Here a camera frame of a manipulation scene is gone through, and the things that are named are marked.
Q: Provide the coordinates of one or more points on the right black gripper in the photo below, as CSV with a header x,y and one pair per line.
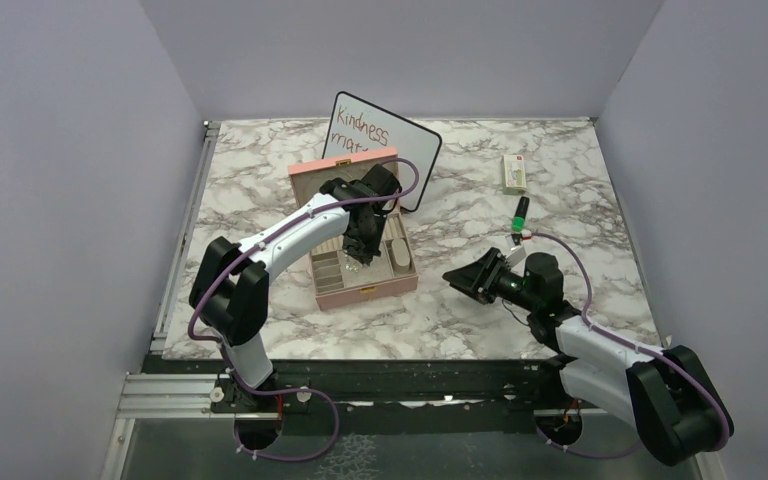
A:
x,y
477,278

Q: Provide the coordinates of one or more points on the green marker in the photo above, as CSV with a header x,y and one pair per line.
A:
x,y
519,218

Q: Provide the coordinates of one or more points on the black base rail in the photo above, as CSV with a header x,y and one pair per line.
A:
x,y
379,397

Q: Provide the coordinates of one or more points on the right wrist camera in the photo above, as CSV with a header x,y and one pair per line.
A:
x,y
517,247

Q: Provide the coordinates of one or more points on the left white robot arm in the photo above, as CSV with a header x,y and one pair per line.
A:
x,y
230,293

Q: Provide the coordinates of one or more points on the beige oval cushion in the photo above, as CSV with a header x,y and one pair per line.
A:
x,y
400,256

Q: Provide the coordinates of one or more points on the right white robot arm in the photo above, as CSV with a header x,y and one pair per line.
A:
x,y
666,395

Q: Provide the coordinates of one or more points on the small white card box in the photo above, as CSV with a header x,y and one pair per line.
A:
x,y
513,174

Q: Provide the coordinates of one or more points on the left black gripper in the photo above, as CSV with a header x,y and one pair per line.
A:
x,y
365,252

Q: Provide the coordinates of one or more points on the small whiteboard with writing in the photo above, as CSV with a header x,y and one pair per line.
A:
x,y
357,125

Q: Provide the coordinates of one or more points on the pink jewelry box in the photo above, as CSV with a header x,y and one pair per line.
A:
x,y
340,280

